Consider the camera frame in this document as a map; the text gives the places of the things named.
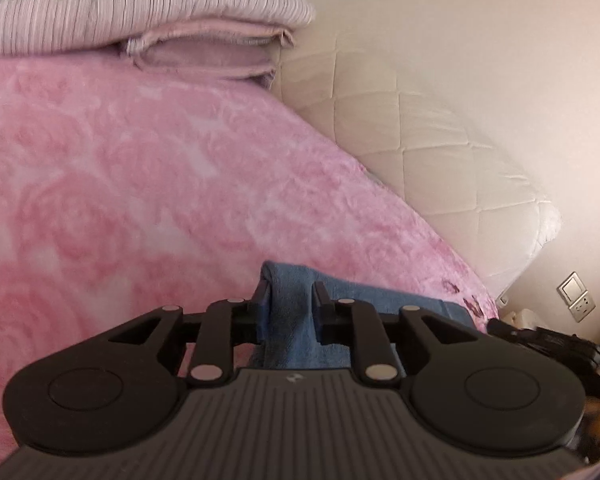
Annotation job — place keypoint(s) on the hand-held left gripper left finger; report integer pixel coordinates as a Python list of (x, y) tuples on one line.
[(263, 305)]

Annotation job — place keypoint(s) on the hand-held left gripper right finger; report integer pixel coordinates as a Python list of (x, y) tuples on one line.
[(319, 307)]

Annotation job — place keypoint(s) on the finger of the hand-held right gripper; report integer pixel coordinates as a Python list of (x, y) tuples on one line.
[(510, 331)]

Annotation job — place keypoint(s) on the blue garment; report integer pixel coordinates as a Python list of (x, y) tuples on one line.
[(290, 310)]

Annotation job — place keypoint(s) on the pink floral plush blanket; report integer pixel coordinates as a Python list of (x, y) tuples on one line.
[(130, 185)]

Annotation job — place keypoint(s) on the white quilted mattress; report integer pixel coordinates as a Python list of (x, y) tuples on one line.
[(405, 135)]

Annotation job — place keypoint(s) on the folded pale pink blanket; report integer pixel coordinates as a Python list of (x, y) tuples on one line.
[(205, 55)]

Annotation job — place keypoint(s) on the pale pink ribbed blanket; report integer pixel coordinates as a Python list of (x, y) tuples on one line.
[(130, 5)]

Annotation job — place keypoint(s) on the wall switch and socket panel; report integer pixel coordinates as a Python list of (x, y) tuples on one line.
[(576, 296)]

